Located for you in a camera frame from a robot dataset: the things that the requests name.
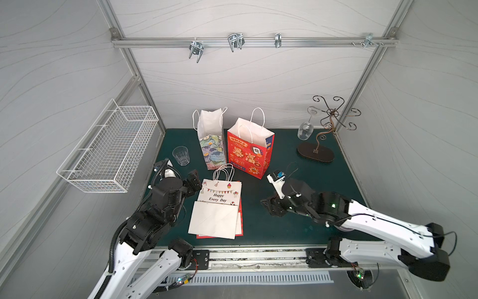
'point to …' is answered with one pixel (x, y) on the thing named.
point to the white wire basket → (103, 159)
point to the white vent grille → (258, 278)
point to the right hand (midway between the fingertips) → (268, 196)
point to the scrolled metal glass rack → (322, 153)
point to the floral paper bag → (210, 125)
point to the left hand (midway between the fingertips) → (187, 175)
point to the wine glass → (305, 129)
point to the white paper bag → (217, 212)
